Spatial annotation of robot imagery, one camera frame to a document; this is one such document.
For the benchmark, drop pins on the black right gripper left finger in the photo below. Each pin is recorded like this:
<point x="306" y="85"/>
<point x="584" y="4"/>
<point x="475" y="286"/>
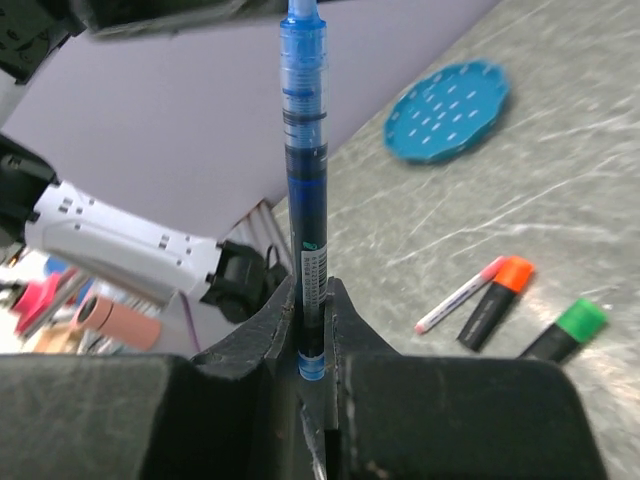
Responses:
<point x="228" y="413"/>

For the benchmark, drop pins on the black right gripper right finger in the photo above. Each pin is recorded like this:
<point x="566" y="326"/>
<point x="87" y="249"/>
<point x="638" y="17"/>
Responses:
<point x="409" y="417"/>

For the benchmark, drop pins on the blue ballpoint pen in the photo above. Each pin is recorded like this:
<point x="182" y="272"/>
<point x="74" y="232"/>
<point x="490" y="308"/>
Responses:
<point x="304" y="90"/>

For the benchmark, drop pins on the black green highlighter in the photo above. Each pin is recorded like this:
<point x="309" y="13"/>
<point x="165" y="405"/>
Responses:
<point x="574" y="328"/>

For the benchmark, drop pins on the black orange highlighter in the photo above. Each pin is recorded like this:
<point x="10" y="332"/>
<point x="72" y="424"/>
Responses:
<point x="511" y="279"/>

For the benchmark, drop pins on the white pink acrylic marker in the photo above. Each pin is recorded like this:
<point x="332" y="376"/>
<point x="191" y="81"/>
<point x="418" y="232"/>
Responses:
<point x="459" y="296"/>

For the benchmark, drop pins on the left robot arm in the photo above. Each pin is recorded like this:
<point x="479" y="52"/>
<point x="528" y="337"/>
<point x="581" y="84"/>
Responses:
<point x="39" y="210"/>

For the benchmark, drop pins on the pink clamp tool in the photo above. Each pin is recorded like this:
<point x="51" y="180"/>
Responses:
<point x="36" y="302"/>

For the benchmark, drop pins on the teal polka dot plate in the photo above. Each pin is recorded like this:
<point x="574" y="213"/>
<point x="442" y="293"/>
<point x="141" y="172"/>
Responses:
<point x="447" y="113"/>

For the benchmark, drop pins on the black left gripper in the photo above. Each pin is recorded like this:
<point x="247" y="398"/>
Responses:
<point x="32" y="29"/>

